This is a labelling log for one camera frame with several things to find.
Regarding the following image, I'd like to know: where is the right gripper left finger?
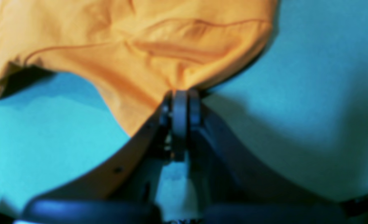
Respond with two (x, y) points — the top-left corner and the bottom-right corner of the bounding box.
(22, 91), (188, 224)

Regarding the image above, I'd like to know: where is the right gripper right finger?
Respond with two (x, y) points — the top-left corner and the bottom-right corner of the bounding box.
(188, 90), (346, 224)

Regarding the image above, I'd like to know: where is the orange T-shirt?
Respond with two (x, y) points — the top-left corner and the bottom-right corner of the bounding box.
(0, 0), (278, 136)

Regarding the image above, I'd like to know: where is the green table cloth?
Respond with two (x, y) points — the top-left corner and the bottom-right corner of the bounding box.
(0, 0), (368, 216)

